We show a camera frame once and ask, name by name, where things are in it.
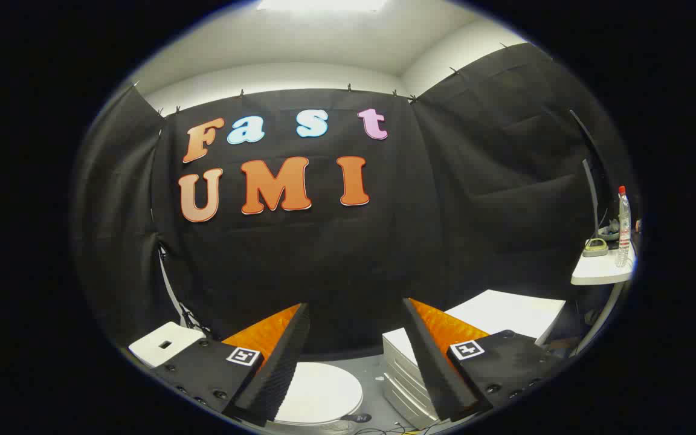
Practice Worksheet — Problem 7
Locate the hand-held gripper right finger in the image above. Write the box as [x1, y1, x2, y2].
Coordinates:
[401, 297, 566, 422]

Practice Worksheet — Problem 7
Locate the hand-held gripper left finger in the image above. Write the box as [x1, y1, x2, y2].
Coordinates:
[152, 303, 311, 427]

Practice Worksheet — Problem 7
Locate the white toilet lid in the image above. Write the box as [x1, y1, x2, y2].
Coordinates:
[274, 361, 364, 426]

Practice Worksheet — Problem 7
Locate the white toilet tank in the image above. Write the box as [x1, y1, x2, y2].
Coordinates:
[129, 321, 207, 369]

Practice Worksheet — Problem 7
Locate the white drawer cabinet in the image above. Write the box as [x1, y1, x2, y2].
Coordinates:
[382, 289, 567, 430]

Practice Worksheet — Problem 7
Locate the black backdrop cloth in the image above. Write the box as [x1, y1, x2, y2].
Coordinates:
[73, 42, 639, 357]

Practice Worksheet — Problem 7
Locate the white pole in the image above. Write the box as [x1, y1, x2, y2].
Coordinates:
[156, 242, 204, 330]

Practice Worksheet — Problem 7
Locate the white side table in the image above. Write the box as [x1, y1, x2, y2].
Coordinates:
[570, 239, 637, 357]

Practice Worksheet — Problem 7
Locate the clear plastic water bottle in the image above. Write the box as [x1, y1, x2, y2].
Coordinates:
[615, 185, 632, 268]

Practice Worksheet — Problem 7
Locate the ceiling light panel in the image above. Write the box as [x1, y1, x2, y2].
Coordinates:
[256, 0, 388, 11]

